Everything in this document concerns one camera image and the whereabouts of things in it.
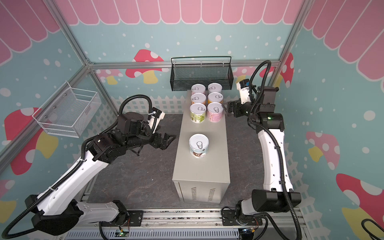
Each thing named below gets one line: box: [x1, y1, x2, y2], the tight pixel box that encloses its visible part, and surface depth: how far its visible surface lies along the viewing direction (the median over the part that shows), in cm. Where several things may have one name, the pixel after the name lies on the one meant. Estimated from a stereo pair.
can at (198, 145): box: [189, 133, 210, 159], surface depth 57 cm
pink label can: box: [191, 83, 206, 95], surface depth 77 cm
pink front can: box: [207, 102, 224, 123], surface depth 69 cm
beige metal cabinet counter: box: [172, 90, 231, 204], surface depth 61 cm
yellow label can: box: [207, 92, 224, 104], surface depth 74 cm
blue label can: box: [207, 82, 223, 94], surface depth 78 cm
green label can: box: [189, 102, 207, 124], surface depth 69 cm
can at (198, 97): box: [190, 92, 207, 105], surface depth 73 cm
